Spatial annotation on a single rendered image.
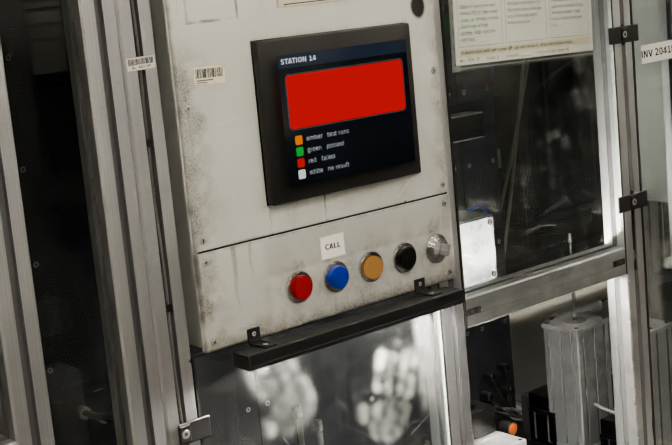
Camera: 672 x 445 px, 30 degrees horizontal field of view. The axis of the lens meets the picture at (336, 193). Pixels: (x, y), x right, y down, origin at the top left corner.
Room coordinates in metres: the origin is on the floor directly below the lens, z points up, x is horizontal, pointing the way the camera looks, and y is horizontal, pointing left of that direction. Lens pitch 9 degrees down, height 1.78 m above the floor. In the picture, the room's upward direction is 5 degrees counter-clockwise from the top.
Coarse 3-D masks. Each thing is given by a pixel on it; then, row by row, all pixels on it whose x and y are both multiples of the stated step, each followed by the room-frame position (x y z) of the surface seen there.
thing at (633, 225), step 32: (448, 128) 1.72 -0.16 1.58; (448, 160) 1.72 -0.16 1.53; (448, 192) 1.72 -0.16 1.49; (640, 224) 1.98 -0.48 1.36; (640, 256) 1.98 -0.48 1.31; (608, 288) 1.99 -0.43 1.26; (640, 288) 1.98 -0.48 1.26; (448, 320) 1.70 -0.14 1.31; (448, 352) 1.70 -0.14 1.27; (448, 384) 1.70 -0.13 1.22; (640, 384) 1.97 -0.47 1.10; (640, 416) 1.96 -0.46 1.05
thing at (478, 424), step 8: (472, 400) 2.04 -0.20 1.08; (472, 408) 2.00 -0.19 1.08; (480, 408) 2.00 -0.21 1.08; (488, 408) 2.00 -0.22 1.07; (472, 416) 1.97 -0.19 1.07; (480, 416) 1.99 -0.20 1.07; (488, 416) 2.00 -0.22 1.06; (472, 424) 1.97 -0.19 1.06; (480, 424) 1.98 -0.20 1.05; (488, 424) 2.00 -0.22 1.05; (480, 432) 1.98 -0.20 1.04; (488, 432) 2.00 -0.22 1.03
